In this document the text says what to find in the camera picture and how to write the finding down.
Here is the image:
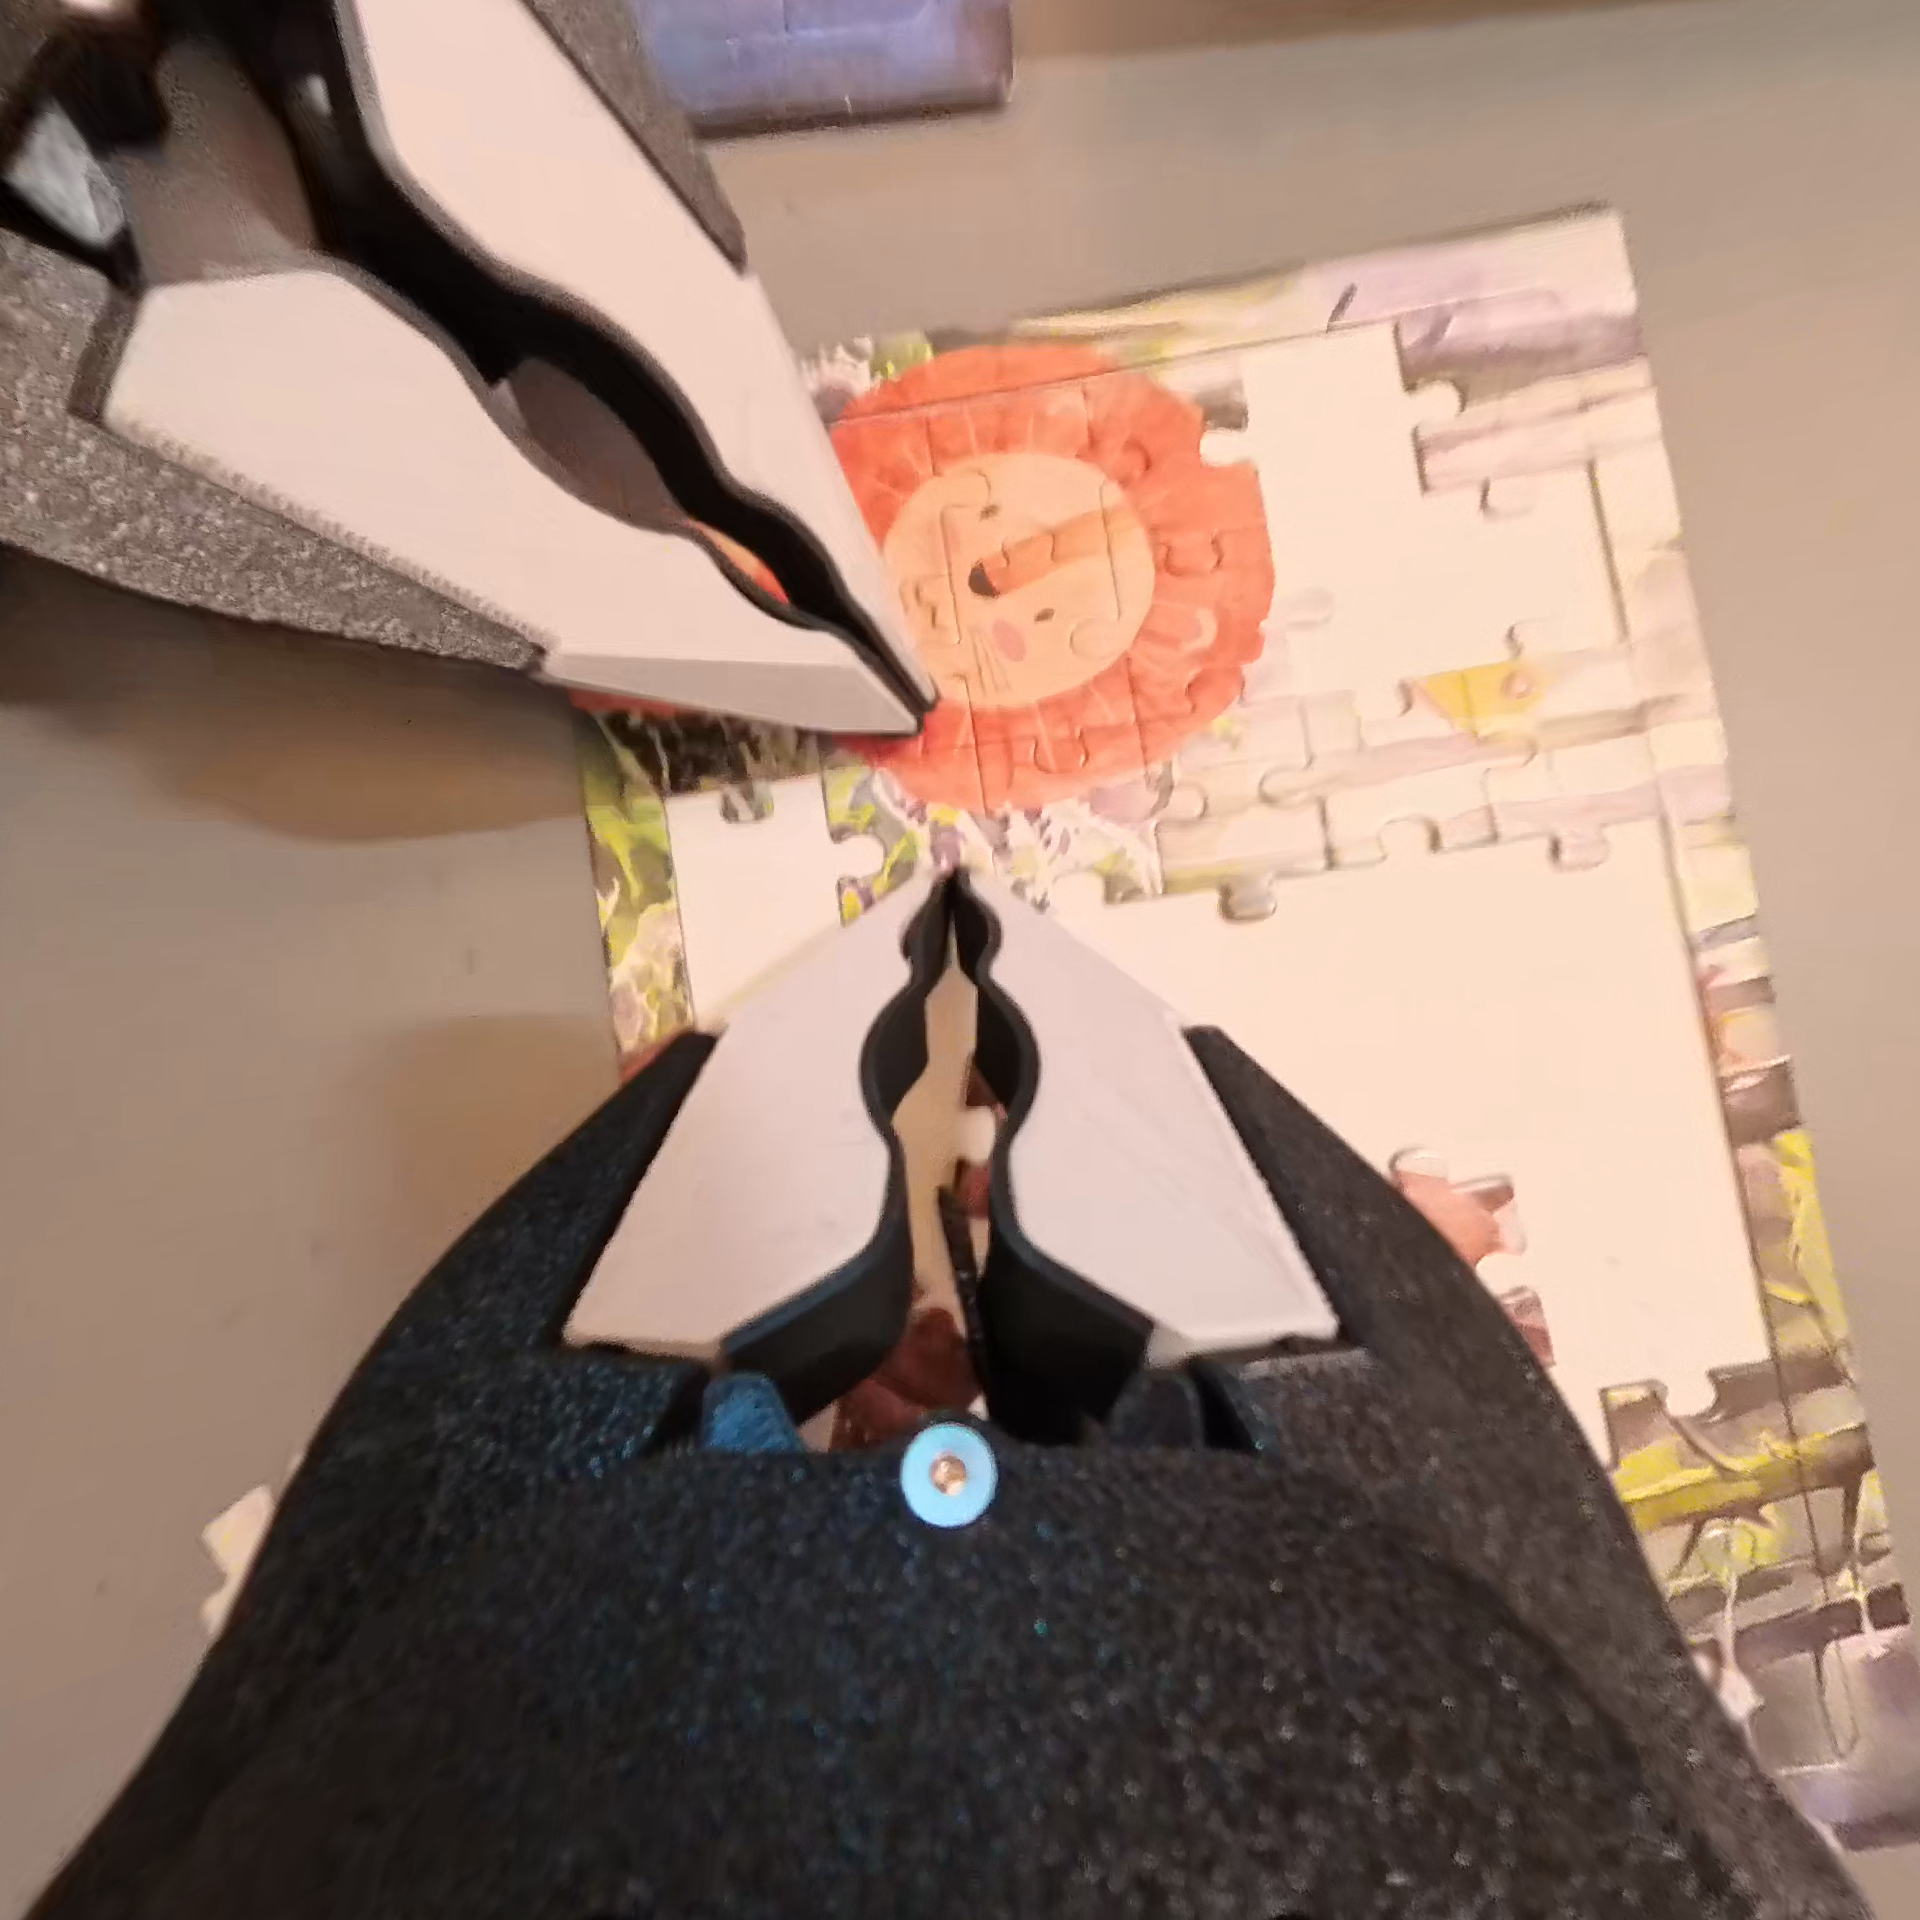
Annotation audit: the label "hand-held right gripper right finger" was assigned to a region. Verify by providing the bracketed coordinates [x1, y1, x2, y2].
[953, 870, 1341, 1443]

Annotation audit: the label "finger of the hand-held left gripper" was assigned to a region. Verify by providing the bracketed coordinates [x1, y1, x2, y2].
[97, 266, 929, 740]
[337, 0, 945, 713]

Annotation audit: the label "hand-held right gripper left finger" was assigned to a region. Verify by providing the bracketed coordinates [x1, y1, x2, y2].
[562, 874, 954, 1419]

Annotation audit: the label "jigsaw puzzle frame board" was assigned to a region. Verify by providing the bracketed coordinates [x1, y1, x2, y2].
[577, 209, 1920, 1853]

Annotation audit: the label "assembled orange lion pieces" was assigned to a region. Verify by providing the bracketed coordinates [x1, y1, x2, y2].
[826, 342, 1278, 818]

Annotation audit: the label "plain brown puzzle piece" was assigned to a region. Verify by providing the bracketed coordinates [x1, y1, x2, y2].
[840, 1109, 999, 1450]

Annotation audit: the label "space themed puzzle board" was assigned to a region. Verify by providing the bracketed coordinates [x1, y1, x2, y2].
[637, 0, 1013, 136]

